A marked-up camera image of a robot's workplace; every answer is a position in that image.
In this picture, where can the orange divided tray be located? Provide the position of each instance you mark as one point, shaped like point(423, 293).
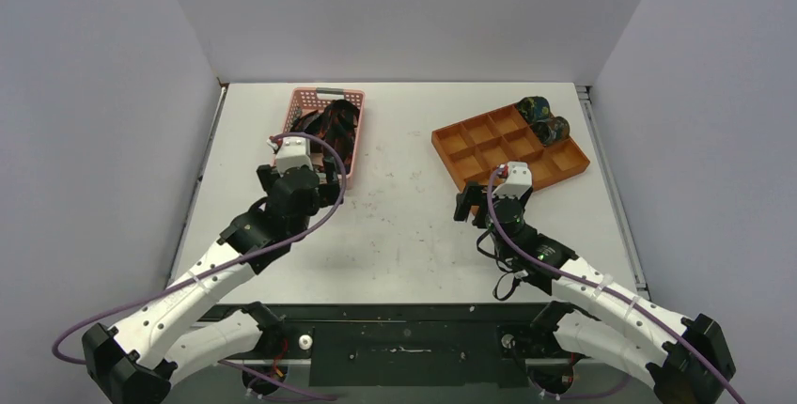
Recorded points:
point(472, 148)

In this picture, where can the dark tie in basket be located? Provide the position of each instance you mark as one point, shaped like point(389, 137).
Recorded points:
point(313, 123)

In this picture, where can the rolled dark floral tie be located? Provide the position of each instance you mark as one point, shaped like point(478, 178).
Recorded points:
point(551, 130)

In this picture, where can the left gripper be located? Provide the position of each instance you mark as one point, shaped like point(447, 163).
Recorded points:
point(327, 194)

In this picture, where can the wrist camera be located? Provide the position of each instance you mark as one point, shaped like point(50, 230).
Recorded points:
point(290, 152)
point(517, 181)

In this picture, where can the pink plastic basket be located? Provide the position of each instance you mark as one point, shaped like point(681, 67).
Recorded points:
point(306, 99)

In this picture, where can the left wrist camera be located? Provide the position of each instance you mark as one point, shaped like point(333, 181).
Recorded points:
point(290, 152)

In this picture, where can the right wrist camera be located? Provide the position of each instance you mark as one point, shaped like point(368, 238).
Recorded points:
point(517, 181)

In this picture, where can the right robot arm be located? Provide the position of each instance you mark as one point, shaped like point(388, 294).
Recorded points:
point(681, 360)

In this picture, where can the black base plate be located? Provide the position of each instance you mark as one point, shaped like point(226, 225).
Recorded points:
point(362, 345)

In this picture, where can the black orange floral tie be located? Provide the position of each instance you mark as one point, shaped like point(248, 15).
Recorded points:
point(341, 129)

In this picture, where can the rolled blue green tie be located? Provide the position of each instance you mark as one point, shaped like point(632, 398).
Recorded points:
point(534, 109)

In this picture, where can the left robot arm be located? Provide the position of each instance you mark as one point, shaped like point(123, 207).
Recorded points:
point(141, 357)

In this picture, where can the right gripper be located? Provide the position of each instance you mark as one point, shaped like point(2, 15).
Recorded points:
point(467, 205)

